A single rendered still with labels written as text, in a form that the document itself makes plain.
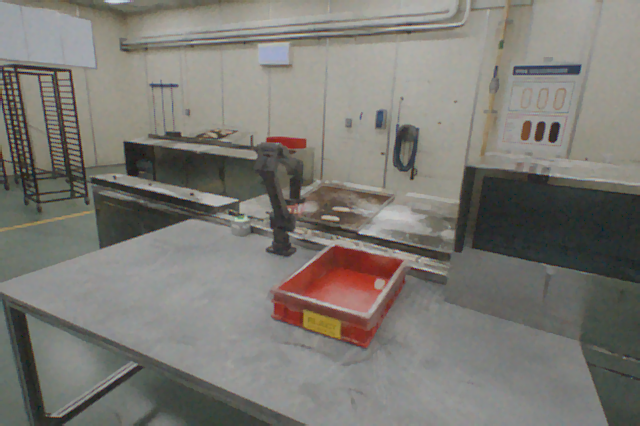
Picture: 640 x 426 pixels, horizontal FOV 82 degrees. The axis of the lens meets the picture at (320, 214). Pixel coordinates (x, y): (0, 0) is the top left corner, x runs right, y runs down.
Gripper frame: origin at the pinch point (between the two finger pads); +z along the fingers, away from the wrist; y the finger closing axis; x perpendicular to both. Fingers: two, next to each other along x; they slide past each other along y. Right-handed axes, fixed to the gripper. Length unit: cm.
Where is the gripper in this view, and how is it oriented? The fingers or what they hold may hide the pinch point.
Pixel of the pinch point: (294, 215)
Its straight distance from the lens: 184.1
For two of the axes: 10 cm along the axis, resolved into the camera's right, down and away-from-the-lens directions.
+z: -0.5, 9.6, 2.8
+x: -8.5, -1.9, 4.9
